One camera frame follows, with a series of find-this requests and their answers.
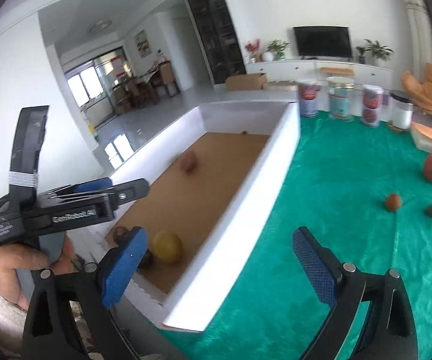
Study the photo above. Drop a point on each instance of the white television cabinet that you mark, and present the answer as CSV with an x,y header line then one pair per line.
x,y
287,69

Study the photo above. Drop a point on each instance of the large green potted plant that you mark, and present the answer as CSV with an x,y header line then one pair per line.
x,y
379,50

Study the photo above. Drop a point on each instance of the tin can with food picture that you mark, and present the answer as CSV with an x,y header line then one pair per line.
x,y
372,105

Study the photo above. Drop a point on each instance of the tin can with blue label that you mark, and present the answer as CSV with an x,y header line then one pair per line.
x,y
308,97

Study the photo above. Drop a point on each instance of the dark brown knobbly fruit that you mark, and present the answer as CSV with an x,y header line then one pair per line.
x,y
120,233
146,259

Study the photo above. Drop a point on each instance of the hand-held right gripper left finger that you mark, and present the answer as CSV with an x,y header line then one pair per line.
x,y
124,266

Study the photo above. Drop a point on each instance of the black television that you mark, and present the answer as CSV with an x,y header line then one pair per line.
x,y
322,41

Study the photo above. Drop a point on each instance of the small green potted plant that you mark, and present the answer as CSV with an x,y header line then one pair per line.
x,y
361,54

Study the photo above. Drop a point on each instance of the green tablecloth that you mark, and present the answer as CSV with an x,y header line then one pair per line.
x,y
275,270

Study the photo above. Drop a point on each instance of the yellow round citrus fruit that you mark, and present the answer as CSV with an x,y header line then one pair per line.
x,y
167,246

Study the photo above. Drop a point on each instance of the small brown round fruit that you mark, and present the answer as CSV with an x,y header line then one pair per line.
x,y
393,202

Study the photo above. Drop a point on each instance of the dark glass cabinet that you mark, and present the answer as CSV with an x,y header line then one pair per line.
x,y
216,26

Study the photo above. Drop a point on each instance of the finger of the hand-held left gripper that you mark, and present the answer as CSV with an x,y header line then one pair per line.
x,y
133,189
94,185

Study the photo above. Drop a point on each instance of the round white vase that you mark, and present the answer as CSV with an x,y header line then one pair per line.
x,y
268,56

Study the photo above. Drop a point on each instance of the orange rocking chair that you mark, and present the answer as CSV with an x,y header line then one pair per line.
x,y
429,90

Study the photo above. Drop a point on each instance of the red flowers in vase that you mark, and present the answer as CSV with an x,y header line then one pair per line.
x,y
252,48

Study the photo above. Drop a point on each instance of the brown cardboard box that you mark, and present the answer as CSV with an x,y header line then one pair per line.
x,y
246,81

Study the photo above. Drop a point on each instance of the clear jar with black lid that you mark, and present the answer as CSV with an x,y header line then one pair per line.
x,y
401,110

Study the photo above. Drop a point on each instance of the framed wall picture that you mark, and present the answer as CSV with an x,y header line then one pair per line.
x,y
142,43

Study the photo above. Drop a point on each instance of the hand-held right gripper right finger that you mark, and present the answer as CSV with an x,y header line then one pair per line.
x,y
315,266

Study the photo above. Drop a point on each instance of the person's left hand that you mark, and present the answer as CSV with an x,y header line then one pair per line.
x,y
17,258

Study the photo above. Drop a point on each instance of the white tower air conditioner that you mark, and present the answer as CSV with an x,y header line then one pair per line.
x,y
418,26

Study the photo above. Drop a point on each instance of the clear jar with gold lid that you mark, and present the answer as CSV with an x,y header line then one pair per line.
x,y
340,99

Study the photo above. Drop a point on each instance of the round ceiling lamp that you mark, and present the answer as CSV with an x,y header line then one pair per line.
x,y
99,26

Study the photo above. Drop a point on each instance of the wooden dining table set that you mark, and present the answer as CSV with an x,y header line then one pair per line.
x,y
152,78

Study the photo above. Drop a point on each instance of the white cardboard box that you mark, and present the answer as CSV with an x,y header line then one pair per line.
x,y
238,213

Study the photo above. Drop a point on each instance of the glass sliding door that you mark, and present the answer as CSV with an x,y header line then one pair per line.
x,y
103,75

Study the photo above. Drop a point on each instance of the leafy plant in white pot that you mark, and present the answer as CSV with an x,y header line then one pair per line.
x,y
277,48

